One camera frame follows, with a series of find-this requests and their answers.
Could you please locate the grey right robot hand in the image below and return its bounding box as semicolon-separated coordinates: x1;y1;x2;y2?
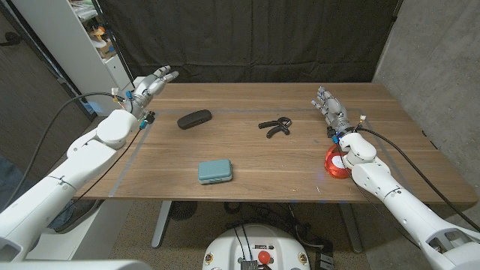
310;85;356;135

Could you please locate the black fabric backdrop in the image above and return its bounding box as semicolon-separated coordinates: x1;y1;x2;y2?
95;0;401;85

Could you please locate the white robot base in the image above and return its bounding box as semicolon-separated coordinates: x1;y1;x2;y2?
202;223;312;270

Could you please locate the black round floor fan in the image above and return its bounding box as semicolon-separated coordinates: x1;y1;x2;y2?
168;201;199;222

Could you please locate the brown cardboard box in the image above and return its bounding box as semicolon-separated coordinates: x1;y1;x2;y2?
95;39;118;60

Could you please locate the teal soap box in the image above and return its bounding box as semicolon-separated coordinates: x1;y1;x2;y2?
197;158;233;185

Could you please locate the white shelf cabinet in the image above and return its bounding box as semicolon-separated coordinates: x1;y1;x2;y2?
10;0;137;117

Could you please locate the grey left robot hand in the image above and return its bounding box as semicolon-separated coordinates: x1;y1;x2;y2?
127;65;180;121

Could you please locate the black door handle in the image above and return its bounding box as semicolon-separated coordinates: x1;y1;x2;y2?
0;31;24;48

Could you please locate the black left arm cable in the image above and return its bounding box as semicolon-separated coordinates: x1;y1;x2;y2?
0;91;127;211

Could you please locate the black glasses case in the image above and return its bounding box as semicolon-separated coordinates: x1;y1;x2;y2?
176;109;213;131

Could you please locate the yellow toy plane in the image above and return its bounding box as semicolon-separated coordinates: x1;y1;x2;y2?
89;25;108;42

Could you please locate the grey table leg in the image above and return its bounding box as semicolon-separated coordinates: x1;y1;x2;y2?
151;200;173;250
338;203;365;255

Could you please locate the black spring clamp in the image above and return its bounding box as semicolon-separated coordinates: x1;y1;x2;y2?
257;116;293;140

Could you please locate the red ribbon spool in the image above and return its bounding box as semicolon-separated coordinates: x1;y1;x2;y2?
324;144;353;180

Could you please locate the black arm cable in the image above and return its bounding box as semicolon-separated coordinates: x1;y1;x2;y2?
0;91;127;211
354;126;480;233

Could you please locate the black backdrop stand pole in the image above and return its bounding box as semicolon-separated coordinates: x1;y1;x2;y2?
91;0;136;88

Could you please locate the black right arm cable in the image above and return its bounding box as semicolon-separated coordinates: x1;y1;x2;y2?
354;126;480;233

